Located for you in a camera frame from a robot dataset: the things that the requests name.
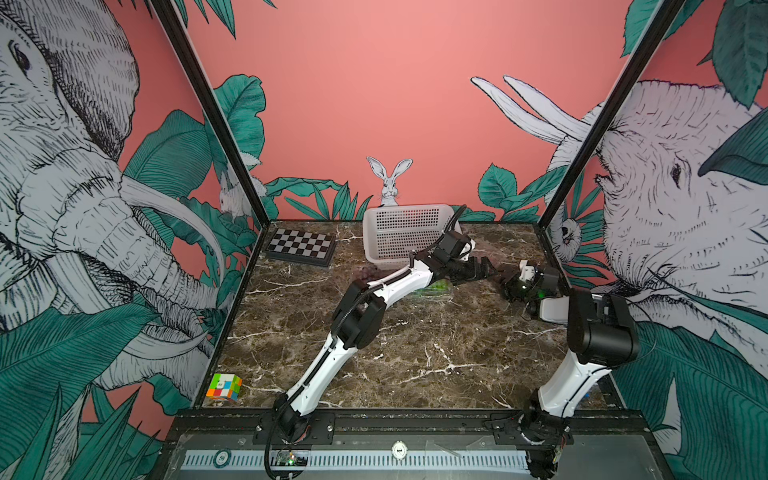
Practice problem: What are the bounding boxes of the green grape bunch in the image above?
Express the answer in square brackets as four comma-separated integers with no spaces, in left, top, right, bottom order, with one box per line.
[420,281,452,295]

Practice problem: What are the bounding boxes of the clear plastic clamshell container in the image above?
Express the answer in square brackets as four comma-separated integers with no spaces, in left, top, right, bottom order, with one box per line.
[352,265,393,283]

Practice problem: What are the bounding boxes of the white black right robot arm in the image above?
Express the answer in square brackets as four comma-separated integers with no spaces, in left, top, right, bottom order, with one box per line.
[500,271,640,420]

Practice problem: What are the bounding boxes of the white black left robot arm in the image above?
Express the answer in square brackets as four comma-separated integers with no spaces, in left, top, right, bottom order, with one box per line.
[274,256,498,420]

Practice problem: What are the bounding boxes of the white perforated plastic basket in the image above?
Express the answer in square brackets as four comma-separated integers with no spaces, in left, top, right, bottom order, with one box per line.
[363,204,454,270]

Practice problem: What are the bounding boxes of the black white chessboard box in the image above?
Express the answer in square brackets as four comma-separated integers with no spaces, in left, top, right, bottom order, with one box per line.
[265,228,336,267]

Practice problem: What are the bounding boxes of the colourful rubik cube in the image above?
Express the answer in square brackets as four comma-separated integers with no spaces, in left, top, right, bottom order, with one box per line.
[206,373,242,402]

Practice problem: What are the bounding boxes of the black left camera cable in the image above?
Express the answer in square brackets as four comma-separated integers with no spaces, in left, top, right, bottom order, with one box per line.
[443,205,469,235]

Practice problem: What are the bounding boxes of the black front mounting rail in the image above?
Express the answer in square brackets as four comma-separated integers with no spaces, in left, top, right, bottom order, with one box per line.
[166,408,652,449]

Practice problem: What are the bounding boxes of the white slotted cable duct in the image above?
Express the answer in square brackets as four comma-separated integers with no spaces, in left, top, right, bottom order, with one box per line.
[181,450,529,473]

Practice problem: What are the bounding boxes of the black right frame post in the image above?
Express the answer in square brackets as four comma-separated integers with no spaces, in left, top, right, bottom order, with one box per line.
[537,0,685,230]

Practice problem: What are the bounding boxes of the black frame post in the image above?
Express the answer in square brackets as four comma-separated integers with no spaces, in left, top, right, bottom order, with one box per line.
[150,0,270,227]
[537,0,685,230]

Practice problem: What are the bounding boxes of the black left frame post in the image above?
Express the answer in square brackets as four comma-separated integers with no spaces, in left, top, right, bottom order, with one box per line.
[150,0,270,227]

